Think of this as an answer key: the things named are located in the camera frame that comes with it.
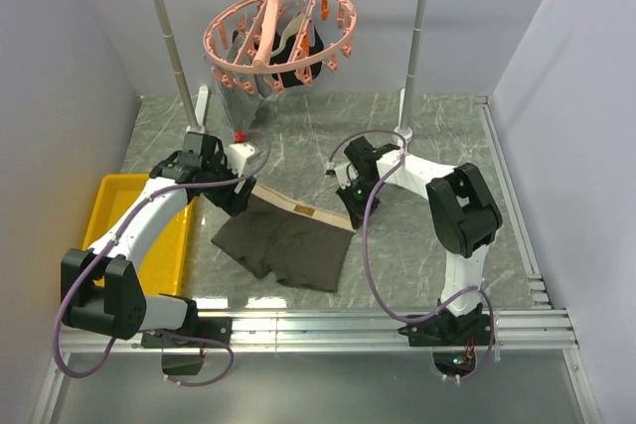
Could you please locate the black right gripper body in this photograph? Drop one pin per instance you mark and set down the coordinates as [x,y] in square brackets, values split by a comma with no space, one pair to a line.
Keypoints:
[357,197]

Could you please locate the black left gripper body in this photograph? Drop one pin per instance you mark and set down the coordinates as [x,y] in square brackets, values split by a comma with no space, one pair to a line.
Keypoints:
[225,197]

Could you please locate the dark grey boxer briefs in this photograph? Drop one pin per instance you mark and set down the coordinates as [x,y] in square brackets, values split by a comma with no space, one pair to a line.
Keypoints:
[301,246]

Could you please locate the grey striped underwear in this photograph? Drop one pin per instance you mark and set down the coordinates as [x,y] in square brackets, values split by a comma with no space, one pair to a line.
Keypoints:
[241,101]

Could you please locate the pink round clip hanger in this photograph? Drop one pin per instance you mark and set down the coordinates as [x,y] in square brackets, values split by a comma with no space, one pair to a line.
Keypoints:
[328,30]

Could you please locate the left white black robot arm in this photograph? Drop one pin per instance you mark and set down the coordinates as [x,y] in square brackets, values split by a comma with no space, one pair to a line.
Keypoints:
[100,285]

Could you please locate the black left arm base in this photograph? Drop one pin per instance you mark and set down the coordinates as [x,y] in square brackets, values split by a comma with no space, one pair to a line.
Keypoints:
[183,352]

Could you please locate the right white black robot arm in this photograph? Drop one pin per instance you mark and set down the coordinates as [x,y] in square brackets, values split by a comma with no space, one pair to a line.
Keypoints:
[464,214]

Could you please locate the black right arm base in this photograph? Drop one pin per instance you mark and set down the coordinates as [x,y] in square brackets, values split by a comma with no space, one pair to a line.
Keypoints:
[460,344]

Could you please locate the black hanging underwear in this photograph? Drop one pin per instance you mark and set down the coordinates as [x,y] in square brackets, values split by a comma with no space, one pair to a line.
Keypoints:
[283,46]

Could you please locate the yellow plastic tray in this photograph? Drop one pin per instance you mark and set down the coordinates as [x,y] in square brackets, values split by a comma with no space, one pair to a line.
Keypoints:
[157,238]

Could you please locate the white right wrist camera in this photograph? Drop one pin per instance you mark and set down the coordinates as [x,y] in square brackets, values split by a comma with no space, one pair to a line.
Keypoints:
[341,172]

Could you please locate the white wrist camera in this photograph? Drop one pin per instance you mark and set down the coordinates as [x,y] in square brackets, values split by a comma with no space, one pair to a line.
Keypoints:
[239,153]
[341,172]

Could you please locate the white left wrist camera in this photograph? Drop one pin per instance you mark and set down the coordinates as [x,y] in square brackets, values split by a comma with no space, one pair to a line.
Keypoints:
[239,153]

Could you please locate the aluminium table edge rail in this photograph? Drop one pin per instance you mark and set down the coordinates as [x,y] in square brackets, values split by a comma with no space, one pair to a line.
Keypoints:
[367,331]

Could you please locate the aluminium right side rail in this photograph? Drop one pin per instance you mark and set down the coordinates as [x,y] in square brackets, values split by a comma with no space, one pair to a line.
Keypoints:
[536,281]

